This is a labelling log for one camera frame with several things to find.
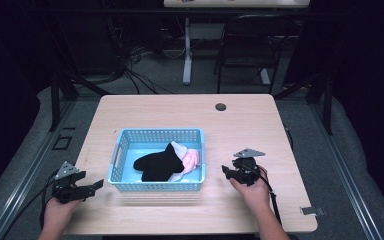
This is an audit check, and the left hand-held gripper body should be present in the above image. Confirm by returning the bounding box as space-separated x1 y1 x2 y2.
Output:
51 161 88 205

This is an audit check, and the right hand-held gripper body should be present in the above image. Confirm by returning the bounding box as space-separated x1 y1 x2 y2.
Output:
231 147 267 187

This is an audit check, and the person's right hand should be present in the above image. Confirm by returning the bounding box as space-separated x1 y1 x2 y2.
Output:
229 165 272 218

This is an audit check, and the person's left hand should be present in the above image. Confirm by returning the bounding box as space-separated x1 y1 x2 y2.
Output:
42 196 82 233

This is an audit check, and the pink sock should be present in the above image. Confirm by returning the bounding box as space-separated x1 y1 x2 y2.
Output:
181 148 201 175

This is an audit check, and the blue plastic basket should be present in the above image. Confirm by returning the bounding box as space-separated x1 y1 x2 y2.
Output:
107 127 207 193

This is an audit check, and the white sock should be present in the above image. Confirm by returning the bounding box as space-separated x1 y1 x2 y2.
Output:
167 140 189 183

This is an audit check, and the black sock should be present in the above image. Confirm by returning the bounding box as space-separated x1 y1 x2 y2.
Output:
133 142 185 183

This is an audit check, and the black metal stand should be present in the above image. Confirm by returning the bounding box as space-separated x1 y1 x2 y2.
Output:
273 70 334 136
49 68 112 132

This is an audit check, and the white desk leg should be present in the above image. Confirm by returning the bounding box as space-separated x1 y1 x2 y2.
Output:
182 17 194 86

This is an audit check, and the black folding chair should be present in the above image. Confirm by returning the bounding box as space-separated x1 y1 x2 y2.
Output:
213 13 296 95

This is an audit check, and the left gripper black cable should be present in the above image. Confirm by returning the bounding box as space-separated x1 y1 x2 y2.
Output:
0 169 60 240

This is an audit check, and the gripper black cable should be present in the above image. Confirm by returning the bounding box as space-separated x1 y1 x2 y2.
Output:
0 169 60 240
243 163 283 226

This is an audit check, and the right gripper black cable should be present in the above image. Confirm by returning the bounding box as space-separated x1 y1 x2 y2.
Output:
243 163 283 226

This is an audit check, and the aluminium floor rail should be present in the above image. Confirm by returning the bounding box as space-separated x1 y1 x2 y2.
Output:
0 99 78 240
309 103 384 240

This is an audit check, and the metal bracket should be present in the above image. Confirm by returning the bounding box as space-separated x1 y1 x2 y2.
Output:
300 206 327 216

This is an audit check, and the bundle of floor cables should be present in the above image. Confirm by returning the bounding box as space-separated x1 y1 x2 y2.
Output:
105 14 176 95

